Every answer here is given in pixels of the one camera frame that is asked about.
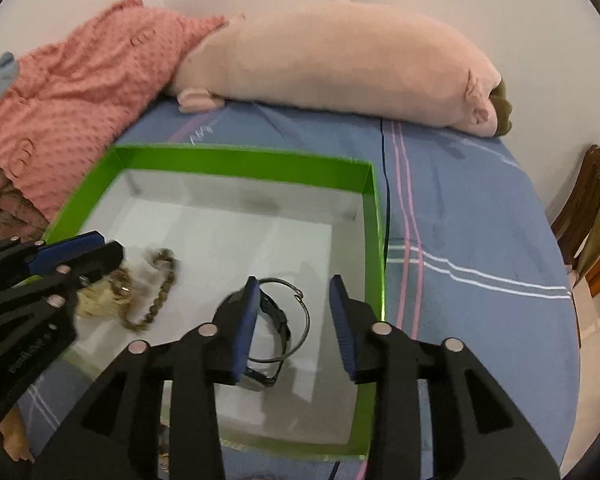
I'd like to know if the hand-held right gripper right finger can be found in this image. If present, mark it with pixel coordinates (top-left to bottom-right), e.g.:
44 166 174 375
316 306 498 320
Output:
328 274 563 480

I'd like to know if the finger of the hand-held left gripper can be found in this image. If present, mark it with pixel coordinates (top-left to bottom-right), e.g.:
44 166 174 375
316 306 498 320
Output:
0 241 126 318
0 231 106 291

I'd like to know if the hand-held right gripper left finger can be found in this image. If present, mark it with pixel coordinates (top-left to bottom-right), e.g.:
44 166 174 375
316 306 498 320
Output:
32 276 261 480

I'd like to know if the black wrist watch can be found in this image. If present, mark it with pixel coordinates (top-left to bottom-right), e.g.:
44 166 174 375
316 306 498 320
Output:
215 290 293 391

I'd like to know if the thin metal bangle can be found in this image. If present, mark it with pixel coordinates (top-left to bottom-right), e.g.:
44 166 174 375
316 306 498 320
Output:
245 277 312 363

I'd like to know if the cream wrist watch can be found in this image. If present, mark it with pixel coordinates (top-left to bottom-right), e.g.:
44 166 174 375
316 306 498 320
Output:
75 260 156 318

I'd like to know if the brown bead bracelet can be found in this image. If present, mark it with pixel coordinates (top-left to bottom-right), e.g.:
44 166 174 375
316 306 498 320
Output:
122 247 181 333

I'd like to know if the green cardboard box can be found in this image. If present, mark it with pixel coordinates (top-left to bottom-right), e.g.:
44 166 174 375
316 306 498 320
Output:
42 142 388 461

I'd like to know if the person's left hand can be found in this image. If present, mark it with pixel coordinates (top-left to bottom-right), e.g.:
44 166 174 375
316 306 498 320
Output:
0 405 34 462

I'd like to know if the brown knitted cloth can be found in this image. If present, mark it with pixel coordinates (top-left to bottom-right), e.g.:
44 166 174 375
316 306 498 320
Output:
0 167 51 246

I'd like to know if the pink dotted blanket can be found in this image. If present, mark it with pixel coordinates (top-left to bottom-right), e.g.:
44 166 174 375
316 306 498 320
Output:
0 0 229 223

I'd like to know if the blue striped bedsheet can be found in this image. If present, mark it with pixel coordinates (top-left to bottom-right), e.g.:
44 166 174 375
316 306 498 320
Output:
17 97 581 480

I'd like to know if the blue plush animal head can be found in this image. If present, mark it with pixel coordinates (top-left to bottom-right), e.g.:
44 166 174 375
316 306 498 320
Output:
0 51 21 116

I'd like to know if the brown wooden chair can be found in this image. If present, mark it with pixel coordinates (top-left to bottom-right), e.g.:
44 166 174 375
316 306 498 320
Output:
550 144 600 301

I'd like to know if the pink plush pig pillow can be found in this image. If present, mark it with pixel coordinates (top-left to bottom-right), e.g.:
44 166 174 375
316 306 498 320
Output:
167 0 512 137

